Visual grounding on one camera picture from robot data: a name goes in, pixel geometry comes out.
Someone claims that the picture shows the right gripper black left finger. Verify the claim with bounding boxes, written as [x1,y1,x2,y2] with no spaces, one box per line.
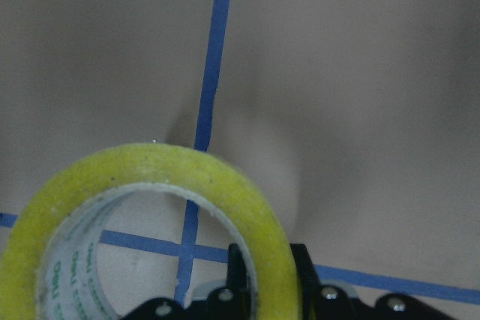
[226,243,248,292]

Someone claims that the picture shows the yellow tape roll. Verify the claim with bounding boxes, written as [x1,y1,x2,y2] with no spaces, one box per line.
[1,143,302,319]

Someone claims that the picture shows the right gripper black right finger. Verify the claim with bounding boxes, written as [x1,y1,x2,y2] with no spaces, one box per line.
[290,244,320,298]

